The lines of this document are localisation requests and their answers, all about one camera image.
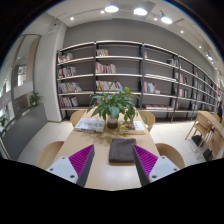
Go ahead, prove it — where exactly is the round-backed wooden chair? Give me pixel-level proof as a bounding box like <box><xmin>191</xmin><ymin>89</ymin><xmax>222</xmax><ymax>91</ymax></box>
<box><xmin>154</xmin><ymin>142</ymin><xmax>186</xmax><ymax>170</ymax></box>
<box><xmin>69</xmin><ymin>109</ymin><xmax>88</xmax><ymax>128</ymax></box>
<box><xmin>35</xmin><ymin>140</ymin><xmax>65</xmax><ymax>170</ymax></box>
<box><xmin>138</xmin><ymin>109</ymin><xmax>157</xmax><ymax>133</ymax></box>

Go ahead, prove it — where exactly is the zigzag striped grey towel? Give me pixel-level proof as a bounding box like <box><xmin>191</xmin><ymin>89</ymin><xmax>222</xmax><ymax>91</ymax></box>
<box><xmin>108</xmin><ymin>137</ymin><xmax>138</xmax><ymax>164</ymax></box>

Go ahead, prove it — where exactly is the yellow-covered book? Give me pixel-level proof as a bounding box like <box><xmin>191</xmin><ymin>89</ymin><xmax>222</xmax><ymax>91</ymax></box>
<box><xmin>117</xmin><ymin>119</ymin><xmax>148</xmax><ymax>136</ymax></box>

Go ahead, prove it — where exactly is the grey bookshelf unit with books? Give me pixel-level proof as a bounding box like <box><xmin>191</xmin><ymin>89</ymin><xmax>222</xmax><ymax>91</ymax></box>
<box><xmin>55</xmin><ymin>39</ymin><xmax>223</xmax><ymax>123</ymax></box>

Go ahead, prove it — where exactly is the group of ceiling lights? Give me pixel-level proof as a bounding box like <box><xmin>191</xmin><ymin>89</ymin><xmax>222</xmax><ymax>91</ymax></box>
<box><xmin>68</xmin><ymin>2</ymin><xmax>214</xmax><ymax>63</ymax></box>

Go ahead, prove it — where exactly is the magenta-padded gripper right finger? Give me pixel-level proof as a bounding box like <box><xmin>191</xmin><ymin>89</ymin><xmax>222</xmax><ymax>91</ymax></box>
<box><xmin>131</xmin><ymin>143</ymin><xmax>181</xmax><ymax>187</ymax></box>

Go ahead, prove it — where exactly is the potted green leafy plant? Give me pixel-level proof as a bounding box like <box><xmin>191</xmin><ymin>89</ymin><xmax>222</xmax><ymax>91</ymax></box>
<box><xmin>87</xmin><ymin>81</ymin><xmax>148</xmax><ymax>130</ymax></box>

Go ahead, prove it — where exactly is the slatted wooden chair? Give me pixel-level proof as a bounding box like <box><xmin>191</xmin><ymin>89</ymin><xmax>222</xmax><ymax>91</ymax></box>
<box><xmin>184</xmin><ymin>113</ymin><xmax>213</xmax><ymax>148</ymax></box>
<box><xmin>201</xmin><ymin>128</ymin><xmax>224</xmax><ymax>161</ymax></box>

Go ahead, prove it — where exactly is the wooden side table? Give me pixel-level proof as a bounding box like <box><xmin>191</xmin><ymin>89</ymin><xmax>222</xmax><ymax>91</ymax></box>
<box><xmin>196</xmin><ymin>110</ymin><xmax>224</xmax><ymax>134</ymax></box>

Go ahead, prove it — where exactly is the small green ledge plant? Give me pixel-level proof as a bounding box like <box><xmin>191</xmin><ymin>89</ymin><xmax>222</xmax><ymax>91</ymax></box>
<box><xmin>28</xmin><ymin>91</ymin><xmax>44</xmax><ymax>108</ymax></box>

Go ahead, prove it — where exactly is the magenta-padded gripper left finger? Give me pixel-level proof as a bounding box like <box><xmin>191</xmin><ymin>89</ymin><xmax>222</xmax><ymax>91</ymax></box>
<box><xmin>45</xmin><ymin>143</ymin><xmax>96</xmax><ymax>188</ymax></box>

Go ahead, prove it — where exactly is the white-covered book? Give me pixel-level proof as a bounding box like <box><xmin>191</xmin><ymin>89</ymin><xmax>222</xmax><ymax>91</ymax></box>
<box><xmin>73</xmin><ymin>117</ymin><xmax>106</xmax><ymax>134</ymax></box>

